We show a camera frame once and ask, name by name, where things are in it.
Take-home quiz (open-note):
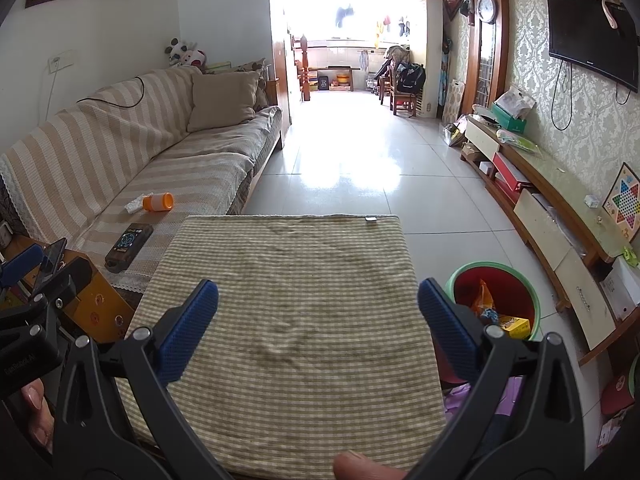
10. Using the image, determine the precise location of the panda plush toy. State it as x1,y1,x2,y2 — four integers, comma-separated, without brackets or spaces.
165,37,193,67

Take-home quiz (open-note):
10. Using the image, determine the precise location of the black box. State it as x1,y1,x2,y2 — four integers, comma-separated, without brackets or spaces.
104,223,154,274

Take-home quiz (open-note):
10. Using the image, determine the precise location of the star checkers board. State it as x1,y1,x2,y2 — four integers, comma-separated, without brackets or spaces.
602,162,640,244

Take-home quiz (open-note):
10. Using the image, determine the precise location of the white wall socket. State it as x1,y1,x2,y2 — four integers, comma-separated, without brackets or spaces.
48,49,77,72

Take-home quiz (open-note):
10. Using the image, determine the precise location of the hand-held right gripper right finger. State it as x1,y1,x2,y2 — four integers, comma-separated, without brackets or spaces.
417,277,588,480

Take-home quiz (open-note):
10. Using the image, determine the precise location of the orange cup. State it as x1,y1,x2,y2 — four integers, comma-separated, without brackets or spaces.
142,192,176,214

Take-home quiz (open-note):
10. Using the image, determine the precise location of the purple stool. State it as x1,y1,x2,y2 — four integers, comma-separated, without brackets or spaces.
444,374,527,417

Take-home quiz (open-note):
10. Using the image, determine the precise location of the black television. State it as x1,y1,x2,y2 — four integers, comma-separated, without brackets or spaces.
546,0,640,94

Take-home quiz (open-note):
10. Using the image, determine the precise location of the red bin with green rim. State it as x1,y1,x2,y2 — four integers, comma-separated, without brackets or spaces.
444,260,542,357

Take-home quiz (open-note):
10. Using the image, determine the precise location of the patterned cushion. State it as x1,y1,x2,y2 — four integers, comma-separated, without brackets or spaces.
235,57,272,112

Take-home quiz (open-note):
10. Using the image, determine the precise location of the yellow-green plastic bag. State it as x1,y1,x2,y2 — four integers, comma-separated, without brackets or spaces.
497,128,542,157

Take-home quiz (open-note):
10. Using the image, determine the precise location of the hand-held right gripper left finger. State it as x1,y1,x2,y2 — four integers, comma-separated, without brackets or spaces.
52,280,221,480

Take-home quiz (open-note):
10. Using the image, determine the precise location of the black backpack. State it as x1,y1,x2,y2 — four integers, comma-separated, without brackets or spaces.
394,62,427,94

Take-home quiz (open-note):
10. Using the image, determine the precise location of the white cable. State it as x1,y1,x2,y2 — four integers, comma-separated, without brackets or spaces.
42,60,59,122

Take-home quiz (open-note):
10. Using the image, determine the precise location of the small yellow box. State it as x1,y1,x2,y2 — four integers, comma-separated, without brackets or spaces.
494,315,532,339

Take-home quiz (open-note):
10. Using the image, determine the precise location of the orange snack bag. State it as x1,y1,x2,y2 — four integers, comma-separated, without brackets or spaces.
472,279,497,322

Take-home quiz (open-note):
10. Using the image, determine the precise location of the wooden side table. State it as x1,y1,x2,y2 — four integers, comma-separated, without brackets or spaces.
0,232,137,347

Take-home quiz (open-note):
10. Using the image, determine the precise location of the person's left hand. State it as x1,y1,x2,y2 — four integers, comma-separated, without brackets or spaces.
20,377,55,454

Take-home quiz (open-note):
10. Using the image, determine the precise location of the wooden television cabinet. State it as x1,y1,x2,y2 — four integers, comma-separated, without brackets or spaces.
462,114,640,367

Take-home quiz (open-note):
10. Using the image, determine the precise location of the shiny bag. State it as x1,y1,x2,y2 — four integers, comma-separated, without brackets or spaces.
442,119,469,148

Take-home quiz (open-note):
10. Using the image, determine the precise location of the black phone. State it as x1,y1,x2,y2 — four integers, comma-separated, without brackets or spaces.
39,237,69,282

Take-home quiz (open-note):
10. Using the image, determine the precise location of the white plastic bag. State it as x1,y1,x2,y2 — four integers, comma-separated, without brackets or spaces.
494,84,537,122

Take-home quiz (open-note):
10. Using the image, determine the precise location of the red flat box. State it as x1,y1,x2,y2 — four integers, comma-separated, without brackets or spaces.
492,152,532,192

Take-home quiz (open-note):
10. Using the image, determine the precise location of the green box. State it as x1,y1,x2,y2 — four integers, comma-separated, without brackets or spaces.
492,102,529,134

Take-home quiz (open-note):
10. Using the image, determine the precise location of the turned wooden post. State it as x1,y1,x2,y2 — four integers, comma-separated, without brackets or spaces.
298,33,312,103

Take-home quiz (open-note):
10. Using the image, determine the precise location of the patterned board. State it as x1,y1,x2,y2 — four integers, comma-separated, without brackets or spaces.
442,79,467,122

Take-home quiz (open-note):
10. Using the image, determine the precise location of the sofa with striped cover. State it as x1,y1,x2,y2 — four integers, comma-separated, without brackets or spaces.
0,62,287,294

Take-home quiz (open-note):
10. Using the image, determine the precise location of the beige cushion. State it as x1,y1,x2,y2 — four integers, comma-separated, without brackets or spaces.
187,70,261,134

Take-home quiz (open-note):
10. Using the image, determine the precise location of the low wooden table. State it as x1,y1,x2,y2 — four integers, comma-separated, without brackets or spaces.
309,64,362,93

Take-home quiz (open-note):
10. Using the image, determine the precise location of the person's right hand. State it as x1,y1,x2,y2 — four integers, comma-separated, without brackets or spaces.
332,449,409,480

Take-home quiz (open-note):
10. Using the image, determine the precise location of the large white box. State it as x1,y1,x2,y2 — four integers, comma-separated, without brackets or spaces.
599,257,640,322

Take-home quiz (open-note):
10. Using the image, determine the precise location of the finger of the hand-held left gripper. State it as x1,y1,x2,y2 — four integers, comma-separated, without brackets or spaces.
0,244,44,289
31,257,94,312

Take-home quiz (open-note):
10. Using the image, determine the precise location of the wooden chair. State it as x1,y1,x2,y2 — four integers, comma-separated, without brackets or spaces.
387,59,419,118

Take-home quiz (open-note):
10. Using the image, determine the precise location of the long black television cable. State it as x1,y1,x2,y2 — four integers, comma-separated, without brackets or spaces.
551,57,574,132

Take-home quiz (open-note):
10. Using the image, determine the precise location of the white standing air conditioner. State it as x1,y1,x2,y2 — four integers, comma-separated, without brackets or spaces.
424,0,445,119

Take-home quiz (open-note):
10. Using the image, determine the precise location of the red carton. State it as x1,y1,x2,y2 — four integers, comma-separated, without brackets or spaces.
599,374,637,417

